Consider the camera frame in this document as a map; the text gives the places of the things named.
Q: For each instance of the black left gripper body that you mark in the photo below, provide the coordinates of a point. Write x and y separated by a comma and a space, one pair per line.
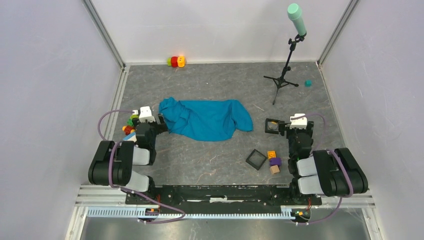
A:
155, 128

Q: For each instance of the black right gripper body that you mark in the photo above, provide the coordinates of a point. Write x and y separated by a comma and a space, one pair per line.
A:
285, 126

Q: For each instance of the small white brooch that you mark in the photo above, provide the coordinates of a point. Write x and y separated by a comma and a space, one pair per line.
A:
272, 125

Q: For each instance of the black square frame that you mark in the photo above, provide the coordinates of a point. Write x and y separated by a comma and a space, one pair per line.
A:
256, 159
267, 130

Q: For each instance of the teal blue cloth garment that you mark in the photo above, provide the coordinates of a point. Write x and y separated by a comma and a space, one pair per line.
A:
205, 120

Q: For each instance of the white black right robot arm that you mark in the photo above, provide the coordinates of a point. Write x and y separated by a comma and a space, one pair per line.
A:
330, 173

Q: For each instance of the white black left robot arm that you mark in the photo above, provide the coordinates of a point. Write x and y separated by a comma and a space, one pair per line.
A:
113, 162

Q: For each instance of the colourful toy block train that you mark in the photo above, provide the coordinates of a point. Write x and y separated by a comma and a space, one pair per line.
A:
129, 127

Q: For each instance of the orange toy block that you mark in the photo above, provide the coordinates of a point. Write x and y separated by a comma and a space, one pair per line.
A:
271, 154

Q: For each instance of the purple toy block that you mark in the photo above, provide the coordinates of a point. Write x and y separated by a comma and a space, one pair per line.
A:
275, 161

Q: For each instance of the tan wooden cube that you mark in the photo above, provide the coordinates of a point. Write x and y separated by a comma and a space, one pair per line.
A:
274, 169

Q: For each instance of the black tripod microphone stand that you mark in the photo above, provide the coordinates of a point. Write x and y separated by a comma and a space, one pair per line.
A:
280, 81

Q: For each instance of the small teal cube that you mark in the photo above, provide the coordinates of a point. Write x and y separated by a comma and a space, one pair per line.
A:
308, 83

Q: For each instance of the green red orange toy stack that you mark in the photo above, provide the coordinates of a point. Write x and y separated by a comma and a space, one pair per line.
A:
176, 61

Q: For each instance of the mint green microphone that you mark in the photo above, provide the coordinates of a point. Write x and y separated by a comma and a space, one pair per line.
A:
294, 13

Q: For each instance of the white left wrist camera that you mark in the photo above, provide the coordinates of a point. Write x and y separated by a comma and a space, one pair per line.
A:
144, 114

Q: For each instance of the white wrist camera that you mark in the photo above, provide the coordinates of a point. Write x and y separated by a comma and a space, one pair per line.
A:
144, 114
298, 121

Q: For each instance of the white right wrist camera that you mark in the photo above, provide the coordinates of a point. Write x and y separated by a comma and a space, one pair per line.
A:
298, 121

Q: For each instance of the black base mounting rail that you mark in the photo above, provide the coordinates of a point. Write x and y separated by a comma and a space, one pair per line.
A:
230, 199

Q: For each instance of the white slotted cable duct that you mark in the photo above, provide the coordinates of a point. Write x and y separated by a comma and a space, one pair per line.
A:
143, 213

